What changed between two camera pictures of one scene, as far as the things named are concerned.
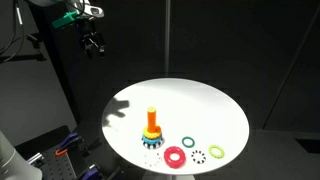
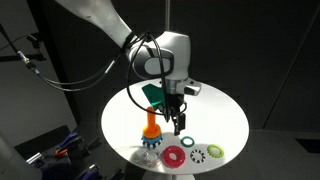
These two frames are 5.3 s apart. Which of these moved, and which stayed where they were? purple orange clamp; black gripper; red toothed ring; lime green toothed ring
Moved: black gripper
Stayed: red toothed ring; lime green toothed ring; purple orange clamp
